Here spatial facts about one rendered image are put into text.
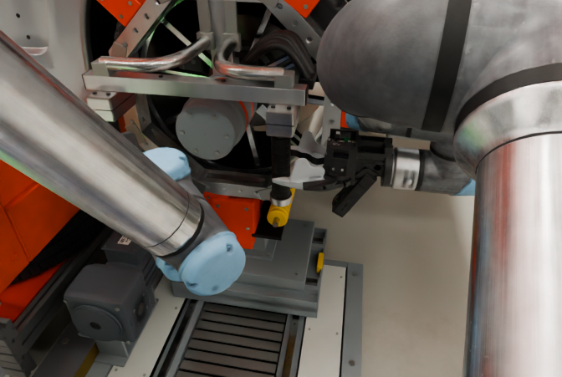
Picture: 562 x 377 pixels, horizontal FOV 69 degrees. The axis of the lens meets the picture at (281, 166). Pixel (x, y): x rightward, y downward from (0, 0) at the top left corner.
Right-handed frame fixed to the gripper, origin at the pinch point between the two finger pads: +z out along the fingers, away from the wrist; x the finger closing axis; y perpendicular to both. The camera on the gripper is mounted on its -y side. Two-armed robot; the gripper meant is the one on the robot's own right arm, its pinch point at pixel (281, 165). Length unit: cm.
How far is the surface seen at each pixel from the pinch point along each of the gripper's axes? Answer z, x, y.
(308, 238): -2, -45, -60
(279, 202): -0.2, 2.2, -7.0
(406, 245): -42, -73, -83
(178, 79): 19.3, -2.2, 15.1
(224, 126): 12.6, -6.0, 4.2
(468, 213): -73, -100, -83
